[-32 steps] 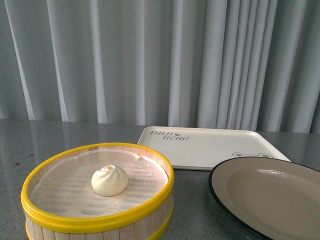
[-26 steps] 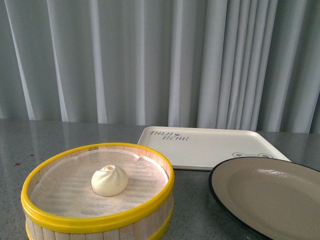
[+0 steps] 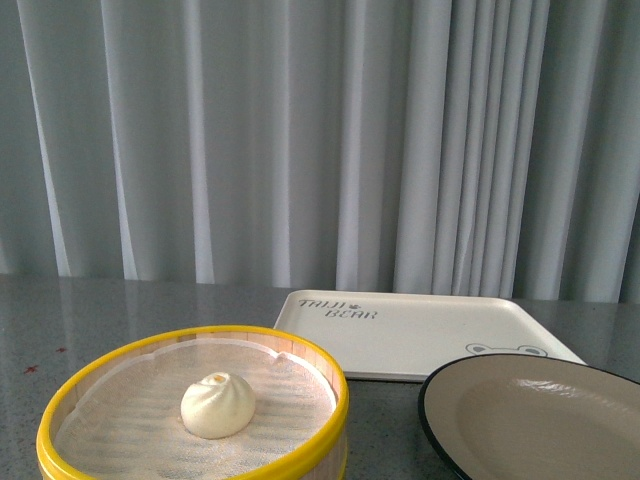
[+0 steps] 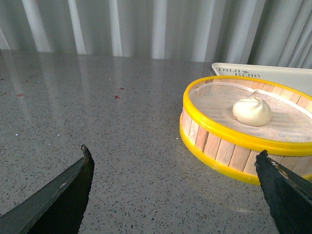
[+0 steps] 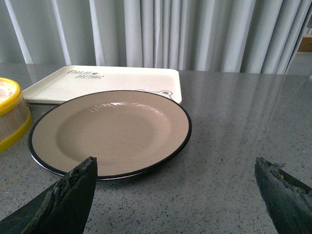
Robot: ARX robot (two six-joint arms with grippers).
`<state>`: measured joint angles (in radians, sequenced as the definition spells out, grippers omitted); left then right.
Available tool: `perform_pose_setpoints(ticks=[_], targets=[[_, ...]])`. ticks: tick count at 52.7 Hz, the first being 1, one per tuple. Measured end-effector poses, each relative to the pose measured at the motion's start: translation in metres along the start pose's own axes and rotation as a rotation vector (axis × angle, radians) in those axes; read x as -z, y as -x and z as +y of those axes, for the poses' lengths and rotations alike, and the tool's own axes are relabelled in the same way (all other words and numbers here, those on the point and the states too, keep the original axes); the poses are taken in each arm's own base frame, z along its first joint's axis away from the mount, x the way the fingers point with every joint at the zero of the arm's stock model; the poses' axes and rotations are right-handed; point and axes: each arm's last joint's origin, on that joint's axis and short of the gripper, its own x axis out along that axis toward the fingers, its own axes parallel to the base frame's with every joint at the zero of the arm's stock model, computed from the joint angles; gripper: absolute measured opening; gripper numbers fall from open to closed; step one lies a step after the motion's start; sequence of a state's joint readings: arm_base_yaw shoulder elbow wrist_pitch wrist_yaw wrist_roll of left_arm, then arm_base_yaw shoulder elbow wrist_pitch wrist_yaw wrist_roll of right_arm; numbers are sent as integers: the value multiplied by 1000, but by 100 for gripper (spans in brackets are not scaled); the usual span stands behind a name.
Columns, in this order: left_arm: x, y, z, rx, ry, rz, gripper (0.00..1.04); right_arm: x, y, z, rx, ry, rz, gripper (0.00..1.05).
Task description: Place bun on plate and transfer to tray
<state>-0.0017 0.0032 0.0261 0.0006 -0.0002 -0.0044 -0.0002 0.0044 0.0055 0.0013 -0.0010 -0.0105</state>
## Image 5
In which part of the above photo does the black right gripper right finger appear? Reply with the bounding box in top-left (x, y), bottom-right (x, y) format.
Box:
top-left (254, 157), bottom-right (312, 234)

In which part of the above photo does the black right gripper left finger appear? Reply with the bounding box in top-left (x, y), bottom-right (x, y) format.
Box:
top-left (0, 157), bottom-right (98, 234)

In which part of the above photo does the brown plate with black rim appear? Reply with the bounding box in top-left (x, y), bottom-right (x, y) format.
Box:
top-left (28, 91), bottom-right (192, 180)

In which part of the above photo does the cream bear-print tray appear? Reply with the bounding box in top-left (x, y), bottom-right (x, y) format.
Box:
top-left (23, 65), bottom-right (182, 104)

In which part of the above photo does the yellow wooden steamer basket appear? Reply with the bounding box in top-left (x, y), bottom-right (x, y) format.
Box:
top-left (0, 78), bottom-right (32, 152)

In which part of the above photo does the brown cardboard box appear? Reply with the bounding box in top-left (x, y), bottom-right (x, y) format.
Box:
top-left (298, 34), bottom-right (312, 53)

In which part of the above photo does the grey pleated curtain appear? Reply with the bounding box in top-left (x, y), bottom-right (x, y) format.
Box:
top-left (0, 0), bottom-right (312, 74)

